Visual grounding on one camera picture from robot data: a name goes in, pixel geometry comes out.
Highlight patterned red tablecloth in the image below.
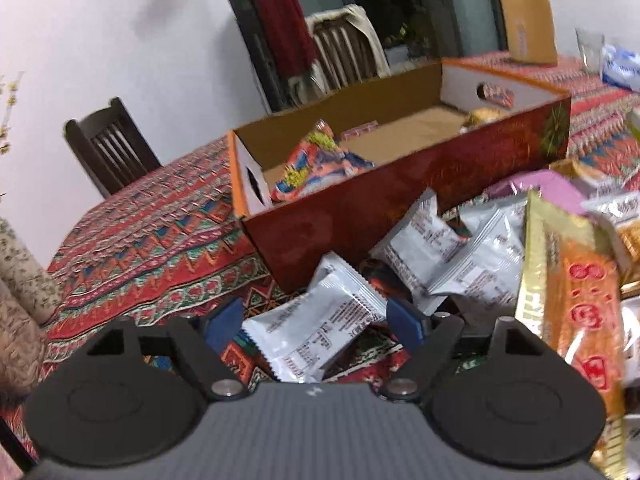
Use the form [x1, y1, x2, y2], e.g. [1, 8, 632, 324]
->
[0, 51, 640, 480]

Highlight white blue tissue pack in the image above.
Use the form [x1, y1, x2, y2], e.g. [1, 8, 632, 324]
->
[600, 44, 640, 92]

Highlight wooden chair with cloth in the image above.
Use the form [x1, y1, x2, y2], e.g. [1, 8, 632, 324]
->
[305, 4, 392, 95]

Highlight small pink snack packet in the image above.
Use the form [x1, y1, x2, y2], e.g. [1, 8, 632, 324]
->
[340, 120, 380, 141]

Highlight dark brown snack packet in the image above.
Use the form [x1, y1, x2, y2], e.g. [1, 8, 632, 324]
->
[360, 257, 417, 302]

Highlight dark wooden chair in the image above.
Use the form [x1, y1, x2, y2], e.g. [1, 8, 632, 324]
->
[64, 97, 162, 199]

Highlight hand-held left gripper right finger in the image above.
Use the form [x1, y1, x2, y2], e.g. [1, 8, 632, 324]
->
[382, 297, 541, 403]

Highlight yellow thermos jug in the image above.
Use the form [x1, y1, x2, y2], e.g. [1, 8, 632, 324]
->
[500, 0, 559, 66]

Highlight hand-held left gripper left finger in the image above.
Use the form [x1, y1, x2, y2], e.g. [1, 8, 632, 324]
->
[80, 297, 248, 402]

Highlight dark framed glass door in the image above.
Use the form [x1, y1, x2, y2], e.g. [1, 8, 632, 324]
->
[212, 0, 507, 114]

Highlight yellow spicy strip packet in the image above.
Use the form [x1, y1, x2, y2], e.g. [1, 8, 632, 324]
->
[515, 191, 632, 480]

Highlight yellow flower sprigs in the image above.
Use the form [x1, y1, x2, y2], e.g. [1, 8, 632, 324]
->
[0, 72, 25, 157]

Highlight red orange cardboard box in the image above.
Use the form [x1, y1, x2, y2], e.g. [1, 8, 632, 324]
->
[227, 57, 572, 295]

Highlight clear packet of brown crisps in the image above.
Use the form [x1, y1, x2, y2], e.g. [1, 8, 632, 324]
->
[460, 106, 507, 132]

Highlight red blue puffed snack packet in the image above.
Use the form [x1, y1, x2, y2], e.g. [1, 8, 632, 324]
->
[270, 119, 376, 204]

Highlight clear drinking glass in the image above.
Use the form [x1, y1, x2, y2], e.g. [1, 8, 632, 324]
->
[575, 29, 606, 76]

